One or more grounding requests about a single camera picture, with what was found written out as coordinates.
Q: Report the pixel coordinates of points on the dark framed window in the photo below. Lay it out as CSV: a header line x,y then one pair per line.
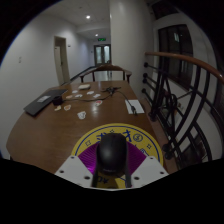
x,y
166,43

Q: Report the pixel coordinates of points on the glass double door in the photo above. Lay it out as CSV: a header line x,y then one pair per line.
x,y
102,54

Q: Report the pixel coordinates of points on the beige flat pad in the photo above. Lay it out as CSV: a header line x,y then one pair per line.
x,y
84,86

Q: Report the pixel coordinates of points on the small white card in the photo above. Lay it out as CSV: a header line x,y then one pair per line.
x,y
99,103
90,92
81,115
97,95
79,95
67,107
57,108

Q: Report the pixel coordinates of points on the wooden armchair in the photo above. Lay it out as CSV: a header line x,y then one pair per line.
x,y
106,67

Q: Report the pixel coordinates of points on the small black box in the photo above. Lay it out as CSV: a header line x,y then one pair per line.
x,y
57,100

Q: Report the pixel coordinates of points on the black computer mouse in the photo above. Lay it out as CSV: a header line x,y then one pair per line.
x,y
112,153

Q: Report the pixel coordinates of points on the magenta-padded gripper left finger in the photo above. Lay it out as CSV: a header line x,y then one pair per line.
x,y
71,168

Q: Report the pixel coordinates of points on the black railing with wooden handrail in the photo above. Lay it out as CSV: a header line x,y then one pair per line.
x,y
180,57

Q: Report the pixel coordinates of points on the beige single door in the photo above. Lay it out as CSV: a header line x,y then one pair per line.
x,y
61,61

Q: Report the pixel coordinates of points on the black closed laptop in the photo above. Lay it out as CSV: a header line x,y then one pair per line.
x,y
45,101

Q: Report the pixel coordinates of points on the round yellow mouse pad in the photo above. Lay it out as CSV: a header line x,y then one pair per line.
x,y
83,140

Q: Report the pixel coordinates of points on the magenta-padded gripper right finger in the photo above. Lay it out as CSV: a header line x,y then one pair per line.
x,y
148,168

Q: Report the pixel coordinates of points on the green exit sign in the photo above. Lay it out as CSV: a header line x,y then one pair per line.
x,y
101,39

